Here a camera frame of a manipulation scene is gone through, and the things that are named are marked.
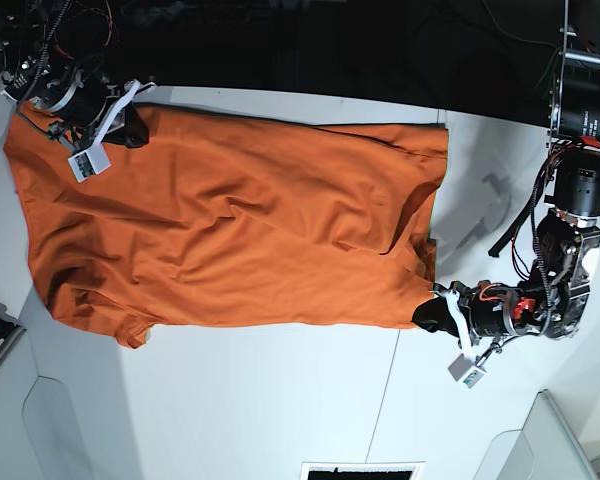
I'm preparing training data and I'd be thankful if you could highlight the white paper with black print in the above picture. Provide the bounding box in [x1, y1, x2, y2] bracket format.
[300, 462, 426, 480]

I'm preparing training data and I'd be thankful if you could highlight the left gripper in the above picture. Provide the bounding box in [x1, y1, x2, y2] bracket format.
[412, 281, 530, 358]

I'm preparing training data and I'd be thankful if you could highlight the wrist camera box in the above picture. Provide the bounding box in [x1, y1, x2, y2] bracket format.
[68, 144, 111, 183]
[448, 354, 486, 389]

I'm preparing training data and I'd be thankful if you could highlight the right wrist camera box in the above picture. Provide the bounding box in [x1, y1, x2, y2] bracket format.
[68, 144, 111, 183]

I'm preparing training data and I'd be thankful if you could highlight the orange t-shirt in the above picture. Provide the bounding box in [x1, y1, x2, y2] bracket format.
[4, 105, 448, 348]

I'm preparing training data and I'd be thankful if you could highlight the white panel at right corner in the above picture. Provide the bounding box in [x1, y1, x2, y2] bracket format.
[474, 390, 597, 480]

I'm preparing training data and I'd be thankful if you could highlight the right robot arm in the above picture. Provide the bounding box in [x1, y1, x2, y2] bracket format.
[0, 1, 149, 153]

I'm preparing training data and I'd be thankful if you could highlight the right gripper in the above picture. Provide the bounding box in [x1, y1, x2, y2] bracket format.
[29, 69, 155, 154]

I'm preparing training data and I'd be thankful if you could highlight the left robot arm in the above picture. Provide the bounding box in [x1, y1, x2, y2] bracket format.
[413, 1, 600, 364]

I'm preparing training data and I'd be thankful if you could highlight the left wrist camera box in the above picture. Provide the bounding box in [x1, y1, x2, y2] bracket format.
[448, 354, 486, 389]

